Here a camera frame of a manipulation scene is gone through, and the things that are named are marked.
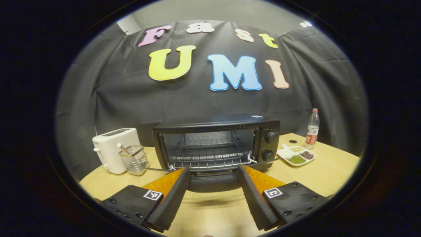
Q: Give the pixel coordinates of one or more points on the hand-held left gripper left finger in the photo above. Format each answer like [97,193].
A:
[171,200]

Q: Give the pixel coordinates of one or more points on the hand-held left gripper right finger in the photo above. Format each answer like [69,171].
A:
[255,200]

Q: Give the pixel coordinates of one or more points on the black electric oven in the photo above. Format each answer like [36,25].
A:
[213,125]

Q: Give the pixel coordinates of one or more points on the black oven knob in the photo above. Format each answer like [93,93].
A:
[270,136]
[268,155]

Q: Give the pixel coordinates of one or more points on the white divided dish with beans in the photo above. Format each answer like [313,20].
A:
[286,154]

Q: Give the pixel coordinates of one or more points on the white toaster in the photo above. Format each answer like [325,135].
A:
[111,148]

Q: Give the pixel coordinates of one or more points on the clear bottle with red label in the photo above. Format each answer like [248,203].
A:
[312,128]

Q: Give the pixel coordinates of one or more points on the small ceiling spotlight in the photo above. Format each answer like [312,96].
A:
[306,23]

